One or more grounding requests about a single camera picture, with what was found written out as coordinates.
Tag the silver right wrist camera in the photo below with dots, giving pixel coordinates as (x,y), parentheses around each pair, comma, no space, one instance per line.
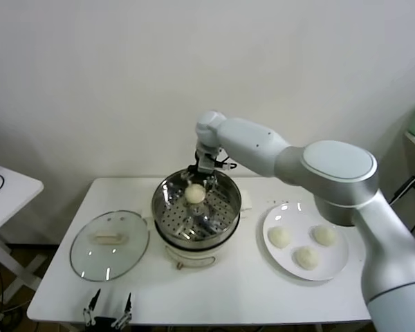
(205,163)

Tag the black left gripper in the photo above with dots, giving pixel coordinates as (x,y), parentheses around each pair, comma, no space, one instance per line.
(103,318)

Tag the white steamed baozi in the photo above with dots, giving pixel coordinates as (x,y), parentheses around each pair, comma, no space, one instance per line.
(194,193)
(324,235)
(307,257)
(279,238)

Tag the round glass lid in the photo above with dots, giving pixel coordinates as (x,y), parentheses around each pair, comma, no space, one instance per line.
(90,263)

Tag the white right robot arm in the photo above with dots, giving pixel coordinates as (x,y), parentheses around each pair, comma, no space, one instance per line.
(332,166)

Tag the white side table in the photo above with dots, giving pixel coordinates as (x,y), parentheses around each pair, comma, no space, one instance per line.
(14,197)

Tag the stainless steel steamer basket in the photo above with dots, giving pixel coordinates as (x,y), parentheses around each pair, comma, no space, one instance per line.
(173,221)

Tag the white round plate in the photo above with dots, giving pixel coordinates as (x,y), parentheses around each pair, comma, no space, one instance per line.
(332,263)

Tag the steel steamer pot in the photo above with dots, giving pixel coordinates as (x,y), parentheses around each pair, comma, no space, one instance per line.
(193,259)

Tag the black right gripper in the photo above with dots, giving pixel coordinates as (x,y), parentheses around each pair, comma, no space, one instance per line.
(192,169)

